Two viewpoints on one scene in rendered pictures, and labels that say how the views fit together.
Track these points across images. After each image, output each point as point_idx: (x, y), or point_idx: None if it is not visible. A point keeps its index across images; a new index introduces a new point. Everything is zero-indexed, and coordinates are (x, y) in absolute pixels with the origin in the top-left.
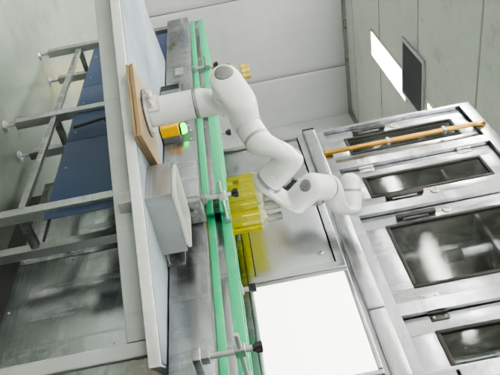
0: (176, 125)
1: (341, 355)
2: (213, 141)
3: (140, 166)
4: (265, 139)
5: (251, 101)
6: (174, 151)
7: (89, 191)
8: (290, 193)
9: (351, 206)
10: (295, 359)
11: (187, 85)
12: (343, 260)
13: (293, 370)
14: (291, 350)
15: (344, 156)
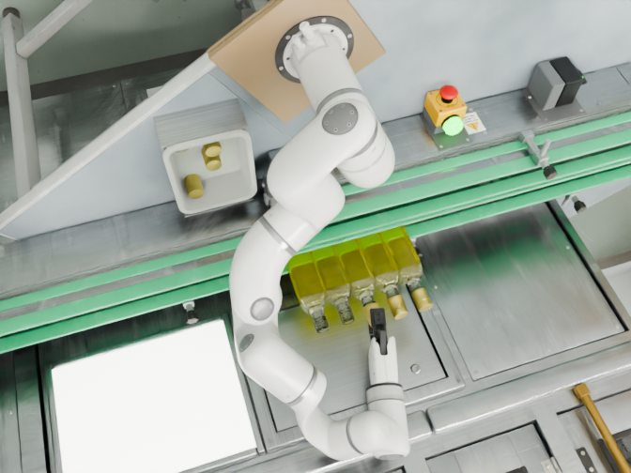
0: (439, 113)
1: (96, 454)
2: (446, 182)
3: (198, 87)
4: (251, 245)
5: (284, 191)
6: (402, 132)
7: None
8: (248, 324)
9: (327, 440)
10: (96, 393)
11: (624, 98)
12: (278, 444)
13: (77, 394)
14: (109, 388)
15: (590, 427)
